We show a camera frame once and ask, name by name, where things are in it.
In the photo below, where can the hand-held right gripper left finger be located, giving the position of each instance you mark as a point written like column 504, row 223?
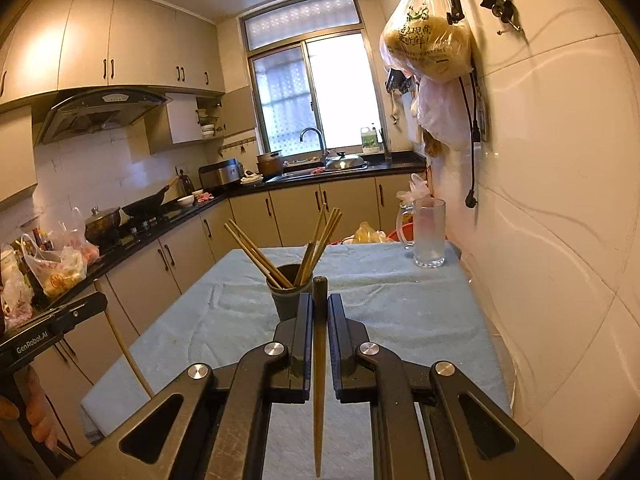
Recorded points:
column 307, row 332

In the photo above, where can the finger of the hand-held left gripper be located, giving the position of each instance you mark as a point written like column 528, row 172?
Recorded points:
column 80, row 310

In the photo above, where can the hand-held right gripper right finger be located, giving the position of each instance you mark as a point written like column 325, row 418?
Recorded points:
column 334, row 332

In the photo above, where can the dark green chopstick holder cup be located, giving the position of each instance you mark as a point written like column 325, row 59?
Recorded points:
column 287, row 305

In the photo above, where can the person's left hand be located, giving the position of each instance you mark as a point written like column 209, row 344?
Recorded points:
column 40, row 410

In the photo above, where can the plastic bag with orange fruit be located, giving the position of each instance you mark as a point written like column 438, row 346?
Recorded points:
column 55, row 272

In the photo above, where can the pink printed plastic bag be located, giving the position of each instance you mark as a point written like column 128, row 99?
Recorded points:
column 15, row 295

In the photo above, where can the clear plastic bag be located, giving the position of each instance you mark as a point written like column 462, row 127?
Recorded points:
column 82, row 250

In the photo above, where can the light blue table cloth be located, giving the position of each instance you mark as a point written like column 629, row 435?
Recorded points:
column 400, row 320

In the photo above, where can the dark sauce bottle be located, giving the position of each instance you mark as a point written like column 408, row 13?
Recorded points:
column 37, row 239

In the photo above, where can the steel pot with lid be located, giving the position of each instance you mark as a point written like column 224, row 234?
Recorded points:
column 102, row 225

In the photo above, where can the yellow plastic bag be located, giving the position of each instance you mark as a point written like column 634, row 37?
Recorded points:
column 370, row 234

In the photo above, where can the gas stove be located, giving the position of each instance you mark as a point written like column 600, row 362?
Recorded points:
column 150, row 225

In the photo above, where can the red plastic basin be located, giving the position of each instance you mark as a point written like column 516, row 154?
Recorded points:
column 402, row 234

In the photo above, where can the beige base cabinets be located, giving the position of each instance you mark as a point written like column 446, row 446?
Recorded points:
column 295, row 210

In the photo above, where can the black wok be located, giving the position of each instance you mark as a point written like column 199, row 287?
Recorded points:
column 145, row 205

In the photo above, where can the clear glass mug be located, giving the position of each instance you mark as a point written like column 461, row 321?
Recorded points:
column 430, row 232

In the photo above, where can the white bowl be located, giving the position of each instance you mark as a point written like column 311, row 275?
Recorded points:
column 186, row 202

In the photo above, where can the black kitchen countertop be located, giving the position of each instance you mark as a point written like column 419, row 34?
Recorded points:
column 235, row 192

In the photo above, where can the steel kettle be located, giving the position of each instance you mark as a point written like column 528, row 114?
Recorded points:
column 186, row 184

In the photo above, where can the small white plastic bag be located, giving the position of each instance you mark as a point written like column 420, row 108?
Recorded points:
column 417, row 187

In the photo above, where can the steel pot lid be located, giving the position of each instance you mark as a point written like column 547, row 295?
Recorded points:
column 345, row 161

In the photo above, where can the brown cooking pot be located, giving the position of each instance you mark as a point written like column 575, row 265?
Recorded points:
column 270, row 164

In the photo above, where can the silver rice cooker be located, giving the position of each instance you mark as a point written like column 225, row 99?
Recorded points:
column 220, row 174

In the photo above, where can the chrome sink faucet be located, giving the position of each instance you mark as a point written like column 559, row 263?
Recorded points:
column 324, row 147

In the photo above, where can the green detergent bottle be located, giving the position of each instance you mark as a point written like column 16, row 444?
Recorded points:
column 370, row 140

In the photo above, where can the range hood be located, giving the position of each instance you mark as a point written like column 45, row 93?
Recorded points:
column 100, row 110

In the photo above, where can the brown hanging bundle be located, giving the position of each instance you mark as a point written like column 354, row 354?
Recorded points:
column 432, row 144

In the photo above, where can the open shelf with bowls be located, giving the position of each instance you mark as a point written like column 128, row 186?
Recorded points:
column 207, row 120

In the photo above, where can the kitchen window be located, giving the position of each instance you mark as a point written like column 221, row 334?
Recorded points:
column 335, row 90

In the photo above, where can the hanging white plastic bag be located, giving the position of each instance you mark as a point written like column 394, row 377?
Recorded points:
column 442, row 110

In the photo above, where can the hanging yellowish plastic bag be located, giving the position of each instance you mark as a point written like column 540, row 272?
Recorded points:
column 430, row 45

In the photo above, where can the wall power outlet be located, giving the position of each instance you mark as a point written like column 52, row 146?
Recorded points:
column 481, row 120

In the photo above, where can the beige wall cabinets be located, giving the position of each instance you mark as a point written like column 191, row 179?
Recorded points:
column 125, row 45

